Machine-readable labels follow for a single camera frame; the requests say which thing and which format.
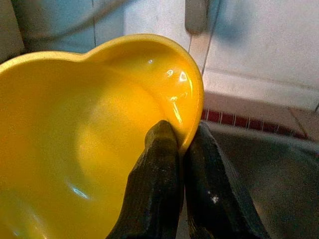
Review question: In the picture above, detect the steel sink basin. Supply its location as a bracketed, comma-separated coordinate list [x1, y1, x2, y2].
[199, 121, 319, 239]

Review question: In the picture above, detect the yellow plastic bowl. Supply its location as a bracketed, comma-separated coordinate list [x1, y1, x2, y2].
[0, 33, 205, 239]

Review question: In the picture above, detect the grey wall tap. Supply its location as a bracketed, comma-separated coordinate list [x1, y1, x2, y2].
[185, 0, 209, 33]

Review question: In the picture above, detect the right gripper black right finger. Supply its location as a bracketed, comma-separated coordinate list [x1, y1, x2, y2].
[184, 121, 269, 239]

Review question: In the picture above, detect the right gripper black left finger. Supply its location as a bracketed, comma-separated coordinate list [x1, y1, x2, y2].
[106, 119, 184, 239]

